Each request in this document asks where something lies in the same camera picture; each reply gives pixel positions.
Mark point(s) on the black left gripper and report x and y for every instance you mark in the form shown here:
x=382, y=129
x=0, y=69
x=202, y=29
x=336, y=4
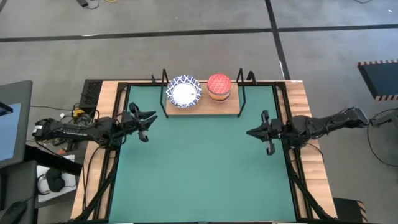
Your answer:
x=129, y=123

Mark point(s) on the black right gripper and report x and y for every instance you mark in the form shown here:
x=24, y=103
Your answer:
x=272, y=130

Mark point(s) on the blue rimmed paper plate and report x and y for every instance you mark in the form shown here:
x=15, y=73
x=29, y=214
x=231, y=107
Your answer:
x=184, y=92

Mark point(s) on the yellow patterned bowl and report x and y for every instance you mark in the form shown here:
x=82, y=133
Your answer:
x=219, y=97

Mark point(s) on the bowl with red inside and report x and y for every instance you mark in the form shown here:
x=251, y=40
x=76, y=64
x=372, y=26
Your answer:
x=219, y=83

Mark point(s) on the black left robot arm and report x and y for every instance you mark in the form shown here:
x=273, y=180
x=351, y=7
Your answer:
x=77, y=132

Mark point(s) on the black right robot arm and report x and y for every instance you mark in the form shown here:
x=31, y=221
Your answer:
x=326, y=123

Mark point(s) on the wooden shelf with black legs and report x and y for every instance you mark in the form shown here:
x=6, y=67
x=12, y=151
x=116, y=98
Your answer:
x=217, y=107

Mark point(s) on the black perforated box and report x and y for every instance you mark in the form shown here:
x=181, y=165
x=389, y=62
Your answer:
x=91, y=93

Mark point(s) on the yellow power adapter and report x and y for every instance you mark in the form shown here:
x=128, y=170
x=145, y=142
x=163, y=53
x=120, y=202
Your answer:
x=78, y=112

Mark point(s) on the green table mat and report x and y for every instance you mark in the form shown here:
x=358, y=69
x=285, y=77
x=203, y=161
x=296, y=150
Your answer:
x=199, y=171

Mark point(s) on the white paper sheet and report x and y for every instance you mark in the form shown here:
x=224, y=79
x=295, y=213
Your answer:
x=71, y=182

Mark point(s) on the black headphones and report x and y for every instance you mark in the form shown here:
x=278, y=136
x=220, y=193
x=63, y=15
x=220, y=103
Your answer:
x=55, y=183

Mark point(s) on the black hazard striped box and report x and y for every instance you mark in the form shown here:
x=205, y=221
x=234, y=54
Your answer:
x=346, y=211

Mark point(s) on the black floor power adapter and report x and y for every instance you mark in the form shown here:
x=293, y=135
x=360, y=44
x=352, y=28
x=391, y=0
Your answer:
x=82, y=2

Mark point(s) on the blue hazard striped platform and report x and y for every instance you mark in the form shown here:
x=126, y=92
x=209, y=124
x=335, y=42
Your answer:
x=382, y=81

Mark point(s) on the grey monitor with blue screen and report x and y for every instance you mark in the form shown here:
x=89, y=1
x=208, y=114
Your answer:
x=12, y=130

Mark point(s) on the black metal table frame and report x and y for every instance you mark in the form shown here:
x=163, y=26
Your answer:
x=280, y=84

